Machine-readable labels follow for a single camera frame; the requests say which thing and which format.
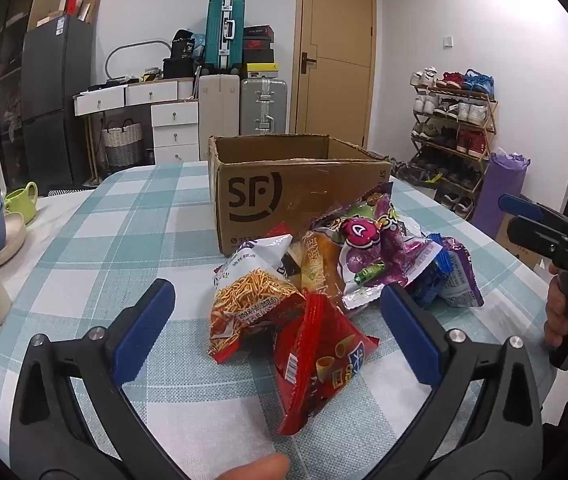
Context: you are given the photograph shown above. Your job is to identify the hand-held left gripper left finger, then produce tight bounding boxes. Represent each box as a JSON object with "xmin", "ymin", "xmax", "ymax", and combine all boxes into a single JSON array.
[{"xmin": 9, "ymin": 278, "xmax": 199, "ymax": 480}]

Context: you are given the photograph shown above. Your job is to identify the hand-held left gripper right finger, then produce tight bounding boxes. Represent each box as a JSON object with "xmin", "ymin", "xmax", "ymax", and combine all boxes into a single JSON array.
[{"xmin": 359, "ymin": 284, "xmax": 544, "ymax": 480}]

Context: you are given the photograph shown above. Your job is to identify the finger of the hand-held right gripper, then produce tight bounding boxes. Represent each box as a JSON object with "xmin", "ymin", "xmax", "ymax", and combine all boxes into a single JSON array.
[
  {"xmin": 506, "ymin": 215, "xmax": 568, "ymax": 262},
  {"xmin": 498, "ymin": 194, "xmax": 568, "ymax": 228}
]

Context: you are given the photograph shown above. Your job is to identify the blue cookie packet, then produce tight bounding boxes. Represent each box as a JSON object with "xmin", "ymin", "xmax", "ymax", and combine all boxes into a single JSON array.
[{"xmin": 406, "ymin": 250, "xmax": 452, "ymax": 310}]

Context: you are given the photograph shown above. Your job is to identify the purple white snack packet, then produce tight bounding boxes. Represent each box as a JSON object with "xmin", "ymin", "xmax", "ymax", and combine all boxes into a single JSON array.
[{"xmin": 428, "ymin": 232, "xmax": 484, "ymax": 309}]

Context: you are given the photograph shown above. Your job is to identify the purple snack bag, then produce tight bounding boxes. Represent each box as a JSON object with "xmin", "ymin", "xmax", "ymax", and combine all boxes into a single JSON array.
[{"xmin": 311, "ymin": 182, "xmax": 444, "ymax": 316}]

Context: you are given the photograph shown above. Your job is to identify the red cone crisps bag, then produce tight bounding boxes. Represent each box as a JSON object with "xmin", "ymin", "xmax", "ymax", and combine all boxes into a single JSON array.
[{"xmin": 273, "ymin": 292, "xmax": 381, "ymax": 436}]

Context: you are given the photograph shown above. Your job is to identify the white red noodle snack bag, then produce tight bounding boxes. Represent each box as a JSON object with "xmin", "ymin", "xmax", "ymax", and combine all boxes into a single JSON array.
[{"xmin": 209, "ymin": 234, "xmax": 309, "ymax": 365}]

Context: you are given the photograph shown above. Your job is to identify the orange snack packet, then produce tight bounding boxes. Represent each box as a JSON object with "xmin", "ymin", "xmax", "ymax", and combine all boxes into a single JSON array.
[{"xmin": 300, "ymin": 227, "xmax": 352, "ymax": 296}]

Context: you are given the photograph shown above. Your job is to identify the brown cardboard box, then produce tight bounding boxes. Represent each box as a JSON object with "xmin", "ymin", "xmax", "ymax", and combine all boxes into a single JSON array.
[{"xmin": 208, "ymin": 133, "xmax": 393, "ymax": 257}]

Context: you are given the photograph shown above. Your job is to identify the person's left hand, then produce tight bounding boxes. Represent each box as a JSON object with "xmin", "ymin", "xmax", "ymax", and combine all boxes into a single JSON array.
[{"xmin": 212, "ymin": 454, "xmax": 289, "ymax": 480}]

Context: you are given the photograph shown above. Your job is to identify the purple yoga mat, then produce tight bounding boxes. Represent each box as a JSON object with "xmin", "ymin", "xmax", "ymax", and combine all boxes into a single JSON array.
[{"xmin": 470, "ymin": 149, "xmax": 532, "ymax": 241}]

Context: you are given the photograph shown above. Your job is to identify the brown carton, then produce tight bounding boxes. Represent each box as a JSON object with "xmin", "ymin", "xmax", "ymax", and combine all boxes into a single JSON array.
[{"xmin": 496, "ymin": 212, "xmax": 544, "ymax": 271}]

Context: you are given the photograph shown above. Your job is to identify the scattered sneakers group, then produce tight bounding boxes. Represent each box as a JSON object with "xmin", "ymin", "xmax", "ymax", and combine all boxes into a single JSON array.
[{"xmin": 434, "ymin": 187, "xmax": 475, "ymax": 220}]

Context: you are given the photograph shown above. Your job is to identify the wooden shoe rack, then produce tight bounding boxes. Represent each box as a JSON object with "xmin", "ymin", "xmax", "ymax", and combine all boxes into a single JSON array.
[{"xmin": 409, "ymin": 67, "xmax": 498, "ymax": 211}]

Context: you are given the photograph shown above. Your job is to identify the teal checked tablecloth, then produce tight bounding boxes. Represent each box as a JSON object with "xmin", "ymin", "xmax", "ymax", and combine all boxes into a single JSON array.
[{"xmin": 0, "ymin": 160, "xmax": 564, "ymax": 480}]

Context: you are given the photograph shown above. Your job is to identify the rows of assorted shoes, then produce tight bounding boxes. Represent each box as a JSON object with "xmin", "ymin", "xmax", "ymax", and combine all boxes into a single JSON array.
[{"xmin": 410, "ymin": 66, "xmax": 495, "ymax": 196}]

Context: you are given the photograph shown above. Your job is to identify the black white patterned rug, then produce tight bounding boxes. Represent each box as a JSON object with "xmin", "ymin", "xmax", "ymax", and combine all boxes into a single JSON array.
[{"xmin": 46, "ymin": 187, "xmax": 96, "ymax": 199}]

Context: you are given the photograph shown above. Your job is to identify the beige plate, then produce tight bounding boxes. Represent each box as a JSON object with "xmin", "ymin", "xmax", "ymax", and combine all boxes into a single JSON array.
[{"xmin": 0, "ymin": 212, "xmax": 27, "ymax": 268}]

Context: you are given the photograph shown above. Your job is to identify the green mug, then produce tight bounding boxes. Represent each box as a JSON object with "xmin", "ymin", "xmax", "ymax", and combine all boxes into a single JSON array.
[{"xmin": 4, "ymin": 181, "xmax": 40, "ymax": 225}]

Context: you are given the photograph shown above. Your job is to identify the woven laundry basket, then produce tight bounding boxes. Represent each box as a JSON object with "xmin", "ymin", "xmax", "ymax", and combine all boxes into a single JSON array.
[{"xmin": 101, "ymin": 119, "xmax": 143, "ymax": 168}]

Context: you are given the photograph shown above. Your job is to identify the white desk with drawers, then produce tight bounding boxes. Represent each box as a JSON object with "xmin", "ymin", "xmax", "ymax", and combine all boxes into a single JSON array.
[{"xmin": 74, "ymin": 77, "xmax": 199, "ymax": 181}]

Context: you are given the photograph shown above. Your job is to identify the wooden door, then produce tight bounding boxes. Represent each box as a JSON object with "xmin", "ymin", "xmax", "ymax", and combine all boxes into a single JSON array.
[{"xmin": 296, "ymin": 0, "xmax": 377, "ymax": 148}]

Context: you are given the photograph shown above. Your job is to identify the beige suitcase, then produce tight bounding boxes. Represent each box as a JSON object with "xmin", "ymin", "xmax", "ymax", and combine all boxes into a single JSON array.
[{"xmin": 198, "ymin": 74, "xmax": 241, "ymax": 137}]

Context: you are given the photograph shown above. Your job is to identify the silver suitcase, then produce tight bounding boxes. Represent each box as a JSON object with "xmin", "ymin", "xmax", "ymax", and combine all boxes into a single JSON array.
[{"xmin": 240, "ymin": 77, "xmax": 289, "ymax": 136}]

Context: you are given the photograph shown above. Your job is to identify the dark grey refrigerator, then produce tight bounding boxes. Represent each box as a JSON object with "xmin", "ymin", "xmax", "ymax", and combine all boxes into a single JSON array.
[{"xmin": 20, "ymin": 14, "xmax": 96, "ymax": 196}]

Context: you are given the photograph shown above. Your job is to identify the flat black box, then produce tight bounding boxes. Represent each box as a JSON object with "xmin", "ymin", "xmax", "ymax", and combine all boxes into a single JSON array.
[{"xmin": 163, "ymin": 57, "xmax": 199, "ymax": 80}]

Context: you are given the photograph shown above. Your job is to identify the yellow black shoebox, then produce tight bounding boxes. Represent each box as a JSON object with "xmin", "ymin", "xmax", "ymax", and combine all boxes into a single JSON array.
[{"xmin": 246, "ymin": 62, "xmax": 279, "ymax": 80}]

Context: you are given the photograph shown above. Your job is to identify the black labelled box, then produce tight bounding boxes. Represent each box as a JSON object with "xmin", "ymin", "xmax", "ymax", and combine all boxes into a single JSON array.
[{"xmin": 171, "ymin": 30, "xmax": 197, "ymax": 59}]

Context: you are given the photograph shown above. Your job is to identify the dark glass cabinet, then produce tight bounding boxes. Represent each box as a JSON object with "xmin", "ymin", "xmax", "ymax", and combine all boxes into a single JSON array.
[{"xmin": 0, "ymin": 0, "xmax": 67, "ymax": 166}]

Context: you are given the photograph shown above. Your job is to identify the teal suitcase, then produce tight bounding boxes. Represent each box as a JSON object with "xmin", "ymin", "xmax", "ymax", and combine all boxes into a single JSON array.
[{"xmin": 204, "ymin": 0, "xmax": 245, "ymax": 73}]

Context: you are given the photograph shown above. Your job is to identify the small flat carton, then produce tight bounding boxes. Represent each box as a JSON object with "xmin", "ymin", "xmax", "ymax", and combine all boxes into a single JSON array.
[{"xmin": 36, "ymin": 9, "xmax": 67, "ymax": 28}]

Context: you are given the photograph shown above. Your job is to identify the tall cardboard box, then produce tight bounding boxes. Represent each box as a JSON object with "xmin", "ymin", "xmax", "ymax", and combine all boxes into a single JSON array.
[{"xmin": 78, "ymin": 0, "xmax": 104, "ymax": 25}]

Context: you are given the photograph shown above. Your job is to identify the silver curved frame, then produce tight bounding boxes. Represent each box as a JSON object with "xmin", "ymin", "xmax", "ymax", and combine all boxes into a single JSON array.
[{"xmin": 105, "ymin": 39, "xmax": 175, "ymax": 81}]

